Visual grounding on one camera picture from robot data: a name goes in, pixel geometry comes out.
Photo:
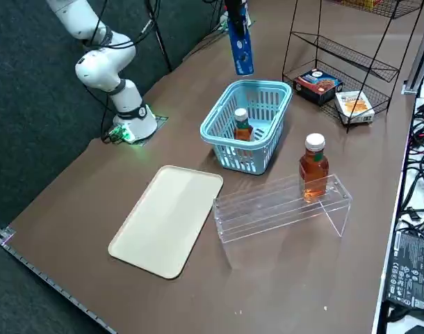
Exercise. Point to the blue Oreo cookie box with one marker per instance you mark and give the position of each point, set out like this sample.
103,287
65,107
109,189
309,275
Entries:
242,59

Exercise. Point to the amber tea bottle white cap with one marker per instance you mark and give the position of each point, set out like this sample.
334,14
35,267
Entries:
313,170
243,128

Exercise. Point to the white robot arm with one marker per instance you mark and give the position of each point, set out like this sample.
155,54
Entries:
100,66

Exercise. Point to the yellow snack box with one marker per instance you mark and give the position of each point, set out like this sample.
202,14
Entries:
363,3

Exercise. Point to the light blue plastic shopping basket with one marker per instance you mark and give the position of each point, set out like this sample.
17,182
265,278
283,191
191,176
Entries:
233,156

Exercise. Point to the clear acrylic beverage shelf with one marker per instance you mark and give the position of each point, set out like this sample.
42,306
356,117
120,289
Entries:
285,208

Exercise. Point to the black pole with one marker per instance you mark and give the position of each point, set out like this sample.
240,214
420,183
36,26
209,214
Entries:
163,48

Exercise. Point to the dark chocolate cookie box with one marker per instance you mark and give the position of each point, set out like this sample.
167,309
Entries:
316,85

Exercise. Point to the white orange cracker box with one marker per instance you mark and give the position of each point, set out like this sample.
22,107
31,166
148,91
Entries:
354,106

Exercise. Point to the beige plastic tray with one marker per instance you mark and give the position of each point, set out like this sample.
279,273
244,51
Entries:
163,222

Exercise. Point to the black labelled power adapter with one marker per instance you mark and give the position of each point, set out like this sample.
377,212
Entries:
410,271

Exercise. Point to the aluminium frame post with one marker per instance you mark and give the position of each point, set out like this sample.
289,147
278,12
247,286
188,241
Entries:
418,66

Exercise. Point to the aluminium table edge rail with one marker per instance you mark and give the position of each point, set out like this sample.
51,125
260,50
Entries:
41,273

